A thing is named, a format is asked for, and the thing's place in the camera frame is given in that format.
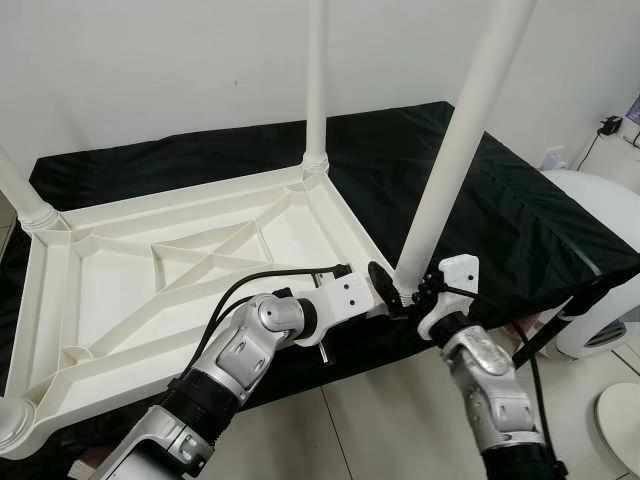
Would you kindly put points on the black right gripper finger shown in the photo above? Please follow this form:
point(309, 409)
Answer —
point(388, 290)

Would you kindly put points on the white plastic table top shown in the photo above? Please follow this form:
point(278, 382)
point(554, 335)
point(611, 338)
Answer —
point(110, 300)

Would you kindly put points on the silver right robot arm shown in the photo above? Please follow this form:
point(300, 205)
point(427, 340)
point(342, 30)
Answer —
point(490, 385)

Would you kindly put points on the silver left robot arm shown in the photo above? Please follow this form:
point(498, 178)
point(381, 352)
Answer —
point(250, 345)

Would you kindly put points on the pink stool seat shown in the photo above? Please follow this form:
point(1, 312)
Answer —
point(522, 328)
point(90, 462)

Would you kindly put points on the white plastic floor object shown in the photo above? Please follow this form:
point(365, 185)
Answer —
point(600, 230)

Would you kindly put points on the white round flat floor disc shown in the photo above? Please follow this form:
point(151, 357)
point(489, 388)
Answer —
point(622, 425)

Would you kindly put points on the white side cabinet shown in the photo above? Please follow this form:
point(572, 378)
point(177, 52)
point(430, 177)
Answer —
point(618, 155)

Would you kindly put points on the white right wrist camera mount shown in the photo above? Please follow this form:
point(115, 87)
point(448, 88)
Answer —
point(452, 285)

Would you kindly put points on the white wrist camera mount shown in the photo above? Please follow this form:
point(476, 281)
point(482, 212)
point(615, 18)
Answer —
point(452, 285)
point(345, 293)

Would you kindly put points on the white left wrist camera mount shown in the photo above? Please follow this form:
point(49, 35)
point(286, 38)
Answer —
point(345, 293)

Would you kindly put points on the black wall plug adapter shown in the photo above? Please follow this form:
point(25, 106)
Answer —
point(610, 125)

